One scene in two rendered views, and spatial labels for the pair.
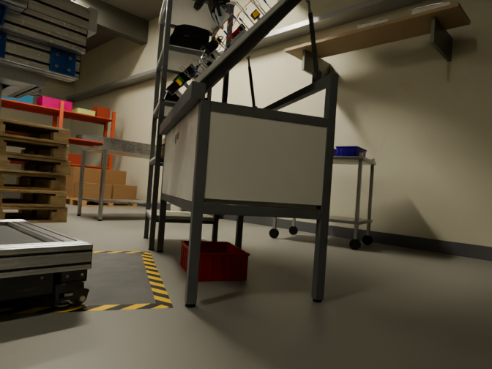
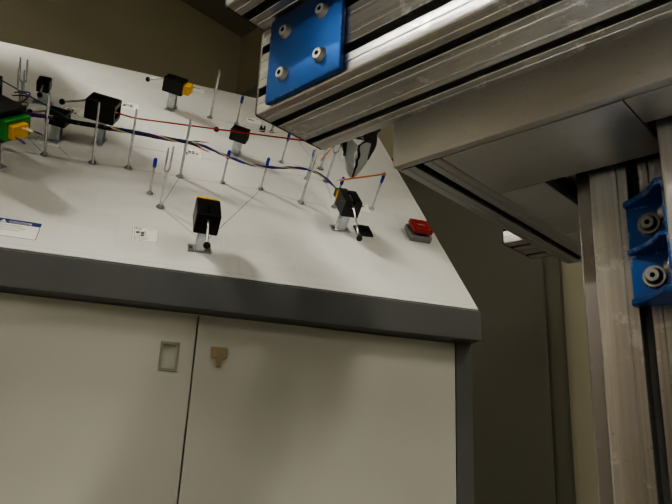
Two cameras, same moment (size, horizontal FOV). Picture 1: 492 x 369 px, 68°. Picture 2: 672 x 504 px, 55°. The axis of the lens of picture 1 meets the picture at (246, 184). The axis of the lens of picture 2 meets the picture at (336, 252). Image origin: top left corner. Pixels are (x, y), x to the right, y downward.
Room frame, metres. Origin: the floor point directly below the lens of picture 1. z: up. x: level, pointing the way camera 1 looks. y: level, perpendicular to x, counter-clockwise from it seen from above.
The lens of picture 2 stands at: (1.71, 1.59, 0.56)
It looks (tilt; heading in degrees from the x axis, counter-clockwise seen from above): 17 degrees up; 270
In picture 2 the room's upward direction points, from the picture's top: 3 degrees clockwise
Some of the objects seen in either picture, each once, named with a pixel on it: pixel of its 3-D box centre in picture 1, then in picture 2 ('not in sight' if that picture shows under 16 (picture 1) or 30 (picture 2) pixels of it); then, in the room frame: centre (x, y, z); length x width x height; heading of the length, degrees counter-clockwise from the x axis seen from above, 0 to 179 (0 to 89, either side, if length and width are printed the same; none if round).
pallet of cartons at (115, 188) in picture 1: (101, 187); not in sight; (6.62, 2.60, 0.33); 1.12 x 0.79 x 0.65; 136
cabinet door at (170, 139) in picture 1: (170, 162); (19, 413); (2.22, 0.47, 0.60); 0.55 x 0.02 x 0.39; 19
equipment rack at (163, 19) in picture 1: (186, 127); not in sight; (2.90, 0.51, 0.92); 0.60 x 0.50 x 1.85; 19
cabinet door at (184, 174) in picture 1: (184, 156); (330, 431); (1.70, 0.29, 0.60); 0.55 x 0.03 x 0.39; 19
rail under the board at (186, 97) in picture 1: (176, 116); (201, 295); (1.95, 0.40, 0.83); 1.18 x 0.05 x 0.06; 19
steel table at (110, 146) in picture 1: (153, 182); not in sight; (4.89, 1.24, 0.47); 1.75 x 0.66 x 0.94; 136
